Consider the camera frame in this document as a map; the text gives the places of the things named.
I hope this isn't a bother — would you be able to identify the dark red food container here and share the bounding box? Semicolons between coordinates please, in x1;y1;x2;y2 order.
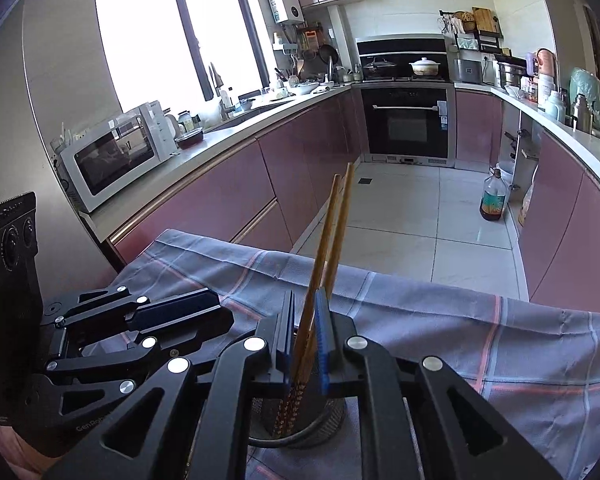
175;127;205;150

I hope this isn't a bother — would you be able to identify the white bottle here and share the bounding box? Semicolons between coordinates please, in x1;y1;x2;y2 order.
537;74;556;106

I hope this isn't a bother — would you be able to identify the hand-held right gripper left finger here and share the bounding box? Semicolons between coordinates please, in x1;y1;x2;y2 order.
42;290;297;480

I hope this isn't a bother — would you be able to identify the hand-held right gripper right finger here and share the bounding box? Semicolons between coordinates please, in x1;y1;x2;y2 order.
314;287;563;480

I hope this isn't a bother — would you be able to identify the black range hood panel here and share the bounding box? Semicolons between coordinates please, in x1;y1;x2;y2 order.
356;36;453;83

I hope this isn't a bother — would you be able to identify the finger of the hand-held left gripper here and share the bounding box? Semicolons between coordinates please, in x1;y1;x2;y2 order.
40;284;222;334
44;306;236;392

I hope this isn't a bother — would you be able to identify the large kitchen window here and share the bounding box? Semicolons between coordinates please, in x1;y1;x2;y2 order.
92;0;271;116

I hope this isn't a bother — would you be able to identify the steel steamer pot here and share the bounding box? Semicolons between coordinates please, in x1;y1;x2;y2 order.
497;57;531;90

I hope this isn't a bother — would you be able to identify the black wall storage rack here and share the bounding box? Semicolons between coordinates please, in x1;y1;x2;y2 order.
439;9;505;53

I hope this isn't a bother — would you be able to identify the pink base cabinet run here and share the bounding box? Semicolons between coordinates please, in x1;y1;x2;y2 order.
454;87;600;316
107;85;368;266

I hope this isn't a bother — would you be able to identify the silver countertop appliance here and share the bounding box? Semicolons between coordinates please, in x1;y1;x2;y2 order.
452;57;483;84

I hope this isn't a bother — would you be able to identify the grey refrigerator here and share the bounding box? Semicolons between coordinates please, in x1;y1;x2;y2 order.
0;0;131;286

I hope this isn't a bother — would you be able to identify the blue-grey plaid tablecloth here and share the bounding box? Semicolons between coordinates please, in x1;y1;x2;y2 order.
112;229;600;480

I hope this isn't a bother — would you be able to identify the white wall water heater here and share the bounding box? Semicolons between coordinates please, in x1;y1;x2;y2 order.
263;0;305;26

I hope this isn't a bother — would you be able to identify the white casserole pot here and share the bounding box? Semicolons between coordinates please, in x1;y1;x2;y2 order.
409;56;443;78

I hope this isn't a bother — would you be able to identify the plastic cooking oil bottle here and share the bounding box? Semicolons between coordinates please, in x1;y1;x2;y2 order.
479;167;508;222

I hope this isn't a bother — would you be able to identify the pale teal bottle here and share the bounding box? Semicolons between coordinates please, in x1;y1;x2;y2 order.
545;91;567;123

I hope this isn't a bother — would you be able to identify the mint green appliance in plastic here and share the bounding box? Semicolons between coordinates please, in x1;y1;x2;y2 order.
569;67;600;133

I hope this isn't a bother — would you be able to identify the black mesh utensil holder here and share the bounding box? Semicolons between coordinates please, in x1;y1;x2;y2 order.
247;392;348;450

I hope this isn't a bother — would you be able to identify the white microwave oven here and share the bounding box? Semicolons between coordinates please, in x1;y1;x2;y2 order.
55;101;178;213

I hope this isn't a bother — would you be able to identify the steel sink faucet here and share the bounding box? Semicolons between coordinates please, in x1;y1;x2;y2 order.
208;62;231;121

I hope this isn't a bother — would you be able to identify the built-in black oven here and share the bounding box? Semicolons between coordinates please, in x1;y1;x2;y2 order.
360;82;457;168

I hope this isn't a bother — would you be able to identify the kitchen sink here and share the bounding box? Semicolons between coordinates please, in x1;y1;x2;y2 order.
207;97;293;133

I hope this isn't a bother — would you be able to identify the pink kettle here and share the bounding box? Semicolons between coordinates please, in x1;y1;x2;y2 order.
535;48;560;81

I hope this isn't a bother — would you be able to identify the steel thermos flask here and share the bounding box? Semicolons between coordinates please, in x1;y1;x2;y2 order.
572;94;593;133

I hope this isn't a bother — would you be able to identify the black pot with glass lid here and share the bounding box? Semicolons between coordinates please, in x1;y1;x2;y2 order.
362;57;398;80

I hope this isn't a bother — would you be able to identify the wooden cutting board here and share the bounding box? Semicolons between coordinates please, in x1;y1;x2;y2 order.
472;6;496;33

